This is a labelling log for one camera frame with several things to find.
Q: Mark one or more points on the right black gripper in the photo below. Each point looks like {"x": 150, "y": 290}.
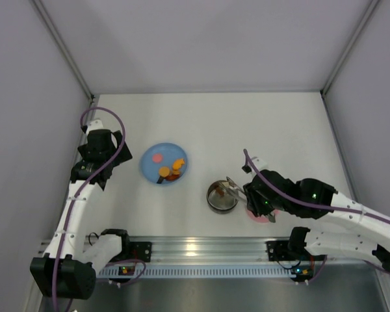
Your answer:
{"x": 251, "y": 197}

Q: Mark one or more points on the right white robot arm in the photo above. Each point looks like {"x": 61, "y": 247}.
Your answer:
{"x": 367, "y": 235}

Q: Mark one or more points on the brown square food piece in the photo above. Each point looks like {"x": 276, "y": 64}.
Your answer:
{"x": 220, "y": 191}

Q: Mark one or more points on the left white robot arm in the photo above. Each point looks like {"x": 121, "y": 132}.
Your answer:
{"x": 66, "y": 269}

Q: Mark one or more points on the red-brown shrimp food piece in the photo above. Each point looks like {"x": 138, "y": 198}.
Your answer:
{"x": 173, "y": 176}

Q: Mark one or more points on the metal tongs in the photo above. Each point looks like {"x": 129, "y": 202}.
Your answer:
{"x": 234, "y": 190}

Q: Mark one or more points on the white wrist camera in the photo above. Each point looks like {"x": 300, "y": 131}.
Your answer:
{"x": 254, "y": 165}
{"x": 93, "y": 125}

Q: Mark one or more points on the blue plastic plate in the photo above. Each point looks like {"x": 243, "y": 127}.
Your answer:
{"x": 170, "y": 153}

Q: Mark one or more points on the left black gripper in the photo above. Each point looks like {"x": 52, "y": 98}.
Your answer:
{"x": 123, "y": 152}

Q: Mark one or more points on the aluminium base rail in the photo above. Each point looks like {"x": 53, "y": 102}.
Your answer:
{"x": 206, "y": 249}

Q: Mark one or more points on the round steel lunch box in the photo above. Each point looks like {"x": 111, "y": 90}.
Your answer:
{"x": 220, "y": 205}

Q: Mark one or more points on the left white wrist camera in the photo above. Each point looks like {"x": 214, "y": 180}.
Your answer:
{"x": 93, "y": 125}

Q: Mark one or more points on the pink round food piece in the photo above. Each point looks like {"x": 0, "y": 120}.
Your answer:
{"x": 157, "y": 158}

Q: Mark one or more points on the pink round lid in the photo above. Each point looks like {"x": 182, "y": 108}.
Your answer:
{"x": 258, "y": 219}

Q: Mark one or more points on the right aluminium frame post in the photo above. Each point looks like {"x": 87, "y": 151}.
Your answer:
{"x": 350, "y": 45}

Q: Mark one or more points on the left aluminium frame post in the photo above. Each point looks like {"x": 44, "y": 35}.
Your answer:
{"x": 54, "y": 33}

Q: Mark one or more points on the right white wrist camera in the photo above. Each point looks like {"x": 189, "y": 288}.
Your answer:
{"x": 254, "y": 165}

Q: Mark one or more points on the aluminium frame post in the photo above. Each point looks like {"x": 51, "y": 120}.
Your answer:
{"x": 350, "y": 45}
{"x": 54, "y": 33}

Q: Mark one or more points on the dark brown stick food piece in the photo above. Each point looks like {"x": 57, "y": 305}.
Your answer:
{"x": 160, "y": 180}

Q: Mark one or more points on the orange round food piece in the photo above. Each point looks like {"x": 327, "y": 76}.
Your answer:
{"x": 164, "y": 171}

